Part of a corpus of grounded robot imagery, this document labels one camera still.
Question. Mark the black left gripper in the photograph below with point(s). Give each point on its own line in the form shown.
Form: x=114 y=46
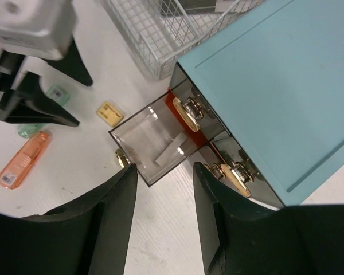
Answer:
x=27 y=104

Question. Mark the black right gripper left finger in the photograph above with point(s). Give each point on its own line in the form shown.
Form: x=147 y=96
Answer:
x=88 y=235

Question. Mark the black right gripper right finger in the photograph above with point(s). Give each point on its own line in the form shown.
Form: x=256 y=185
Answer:
x=238 y=236

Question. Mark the yellow eraser block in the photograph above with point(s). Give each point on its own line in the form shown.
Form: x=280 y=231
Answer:
x=110 y=114

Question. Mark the grey eraser block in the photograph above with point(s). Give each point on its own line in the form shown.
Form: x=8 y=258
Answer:
x=173 y=150

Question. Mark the orange correction tape dispenser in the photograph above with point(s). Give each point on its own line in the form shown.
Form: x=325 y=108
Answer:
x=19 y=166

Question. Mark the teal orange drawer cabinet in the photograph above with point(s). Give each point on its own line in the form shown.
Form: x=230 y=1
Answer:
x=274 y=80

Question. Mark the white wire mesh basket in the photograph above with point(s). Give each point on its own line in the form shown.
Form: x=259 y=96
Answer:
x=157 y=42

